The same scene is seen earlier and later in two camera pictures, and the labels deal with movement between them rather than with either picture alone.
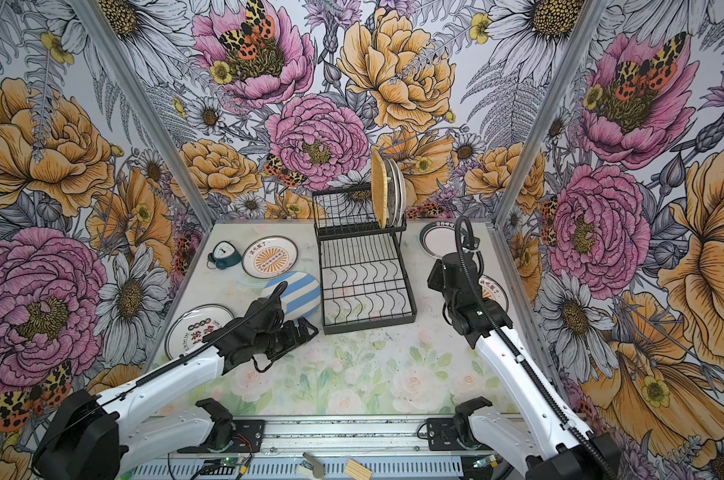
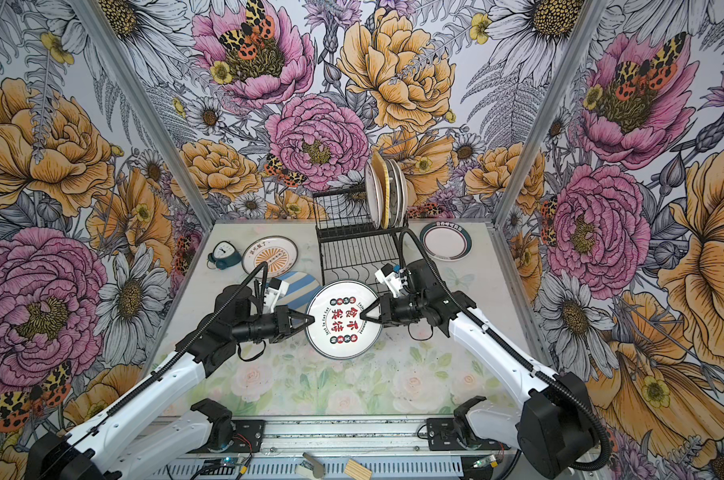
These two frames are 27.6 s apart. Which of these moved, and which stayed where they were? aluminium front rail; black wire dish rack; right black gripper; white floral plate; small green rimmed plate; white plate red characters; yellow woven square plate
Moved: right black gripper; white plate red characters
Stayed: aluminium front rail; small green rimmed plate; white floral plate; yellow woven square plate; black wire dish rack
